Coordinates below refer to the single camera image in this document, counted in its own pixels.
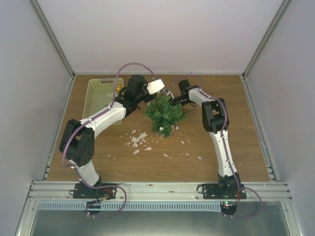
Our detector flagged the aluminium front rail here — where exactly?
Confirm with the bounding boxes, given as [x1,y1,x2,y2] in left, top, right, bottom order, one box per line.
[27,181,292,202]

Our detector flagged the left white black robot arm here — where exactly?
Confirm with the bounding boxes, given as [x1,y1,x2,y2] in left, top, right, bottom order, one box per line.
[59,75,155,199]

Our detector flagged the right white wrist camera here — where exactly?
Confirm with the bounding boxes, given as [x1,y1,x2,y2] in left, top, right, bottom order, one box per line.
[163,89,174,98]

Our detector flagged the white foil flakes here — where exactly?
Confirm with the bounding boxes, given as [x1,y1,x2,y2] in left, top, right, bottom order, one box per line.
[107,129,203,166]

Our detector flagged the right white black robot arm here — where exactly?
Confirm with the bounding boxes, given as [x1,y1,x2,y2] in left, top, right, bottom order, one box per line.
[172,80,241,199]

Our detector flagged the small green christmas tree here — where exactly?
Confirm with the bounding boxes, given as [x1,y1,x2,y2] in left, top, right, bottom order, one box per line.
[145,95,187,138]

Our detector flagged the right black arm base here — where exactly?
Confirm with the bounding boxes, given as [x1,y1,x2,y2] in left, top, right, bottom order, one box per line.
[196,183,247,200]

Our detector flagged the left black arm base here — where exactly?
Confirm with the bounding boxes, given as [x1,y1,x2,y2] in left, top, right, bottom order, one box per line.
[69,182,117,200]

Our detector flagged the white ball string lights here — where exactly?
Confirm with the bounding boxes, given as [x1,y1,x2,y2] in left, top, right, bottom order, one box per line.
[157,87,179,132]

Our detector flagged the grey slotted cable duct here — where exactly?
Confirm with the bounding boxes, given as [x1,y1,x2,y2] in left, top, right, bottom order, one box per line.
[37,201,221,212]

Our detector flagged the pale green perforated basket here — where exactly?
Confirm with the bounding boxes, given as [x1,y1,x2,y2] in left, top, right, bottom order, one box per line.
[82,78,124,119]

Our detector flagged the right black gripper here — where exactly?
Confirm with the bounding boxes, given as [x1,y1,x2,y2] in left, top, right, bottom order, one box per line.
[165,96,192,111]

